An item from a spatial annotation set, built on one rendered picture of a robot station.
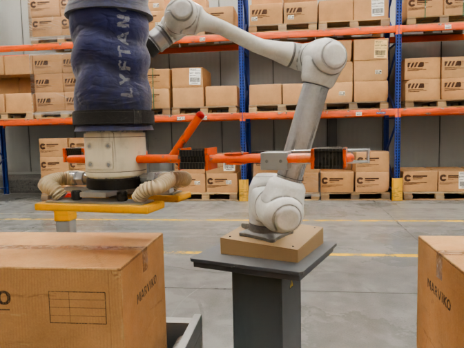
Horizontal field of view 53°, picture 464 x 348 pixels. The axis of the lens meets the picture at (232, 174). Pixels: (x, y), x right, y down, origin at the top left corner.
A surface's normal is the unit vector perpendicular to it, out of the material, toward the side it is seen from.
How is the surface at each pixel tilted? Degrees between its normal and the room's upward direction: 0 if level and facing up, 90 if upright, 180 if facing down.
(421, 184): 91
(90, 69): 74
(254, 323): 90
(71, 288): 90
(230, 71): 90
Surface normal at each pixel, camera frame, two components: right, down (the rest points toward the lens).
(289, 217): 0.14, 0.27
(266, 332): -0.47, 0.09
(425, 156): -0.14, 0.10
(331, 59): 0.21, 0.06
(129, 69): 0.58, 0.36
